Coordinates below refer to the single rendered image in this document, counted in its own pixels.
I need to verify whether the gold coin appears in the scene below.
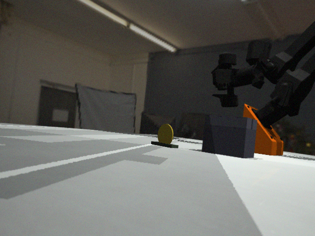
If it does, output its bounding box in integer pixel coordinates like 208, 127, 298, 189
157, 124, 173, 144

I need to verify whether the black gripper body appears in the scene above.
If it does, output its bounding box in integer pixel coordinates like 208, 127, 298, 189
219, 52, 244, 107

